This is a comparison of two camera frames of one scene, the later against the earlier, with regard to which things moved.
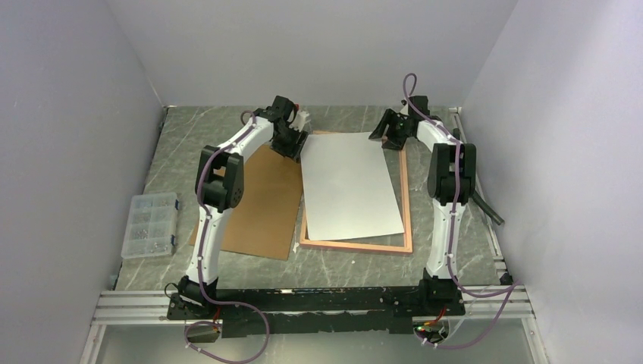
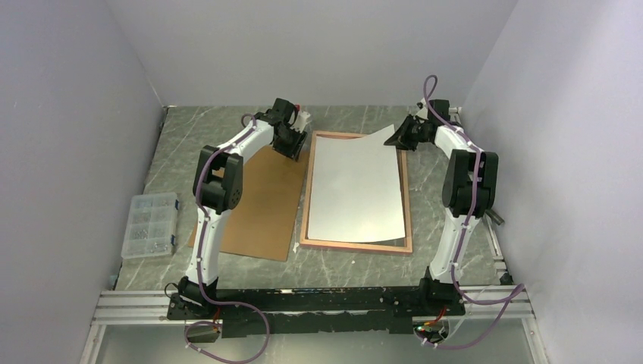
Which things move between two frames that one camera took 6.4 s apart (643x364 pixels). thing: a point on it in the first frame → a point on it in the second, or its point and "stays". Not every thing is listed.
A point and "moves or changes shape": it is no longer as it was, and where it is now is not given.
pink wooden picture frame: (407, 233) moves or changes shape
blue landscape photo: (348, 188) stays
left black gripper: (294, 151) stays
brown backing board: (263, 222) stays
